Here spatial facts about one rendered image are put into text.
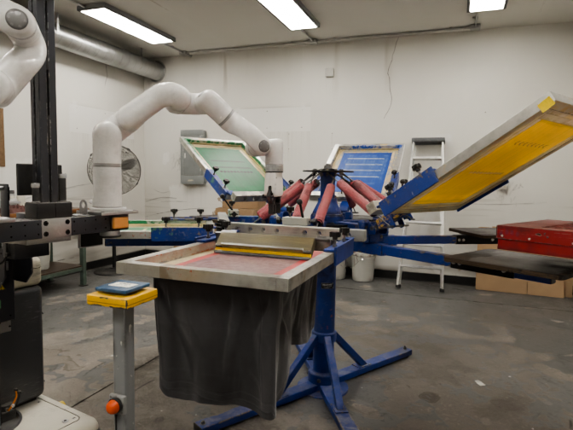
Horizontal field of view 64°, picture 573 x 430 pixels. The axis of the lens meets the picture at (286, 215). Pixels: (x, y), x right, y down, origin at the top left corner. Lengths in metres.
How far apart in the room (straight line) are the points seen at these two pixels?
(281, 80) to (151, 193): 2.63
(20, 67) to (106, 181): 0.46
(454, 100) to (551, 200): 1.58
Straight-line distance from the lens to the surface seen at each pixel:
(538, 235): 1.81
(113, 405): 1.38
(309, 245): 1.76
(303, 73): 6.36
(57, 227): 1.62
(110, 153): 1.72
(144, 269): 1.49
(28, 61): 1.52
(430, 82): 6.02
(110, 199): 1.72
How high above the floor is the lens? 1.27
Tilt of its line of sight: 5 degrees down
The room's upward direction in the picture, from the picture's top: 1 degrees clockwise
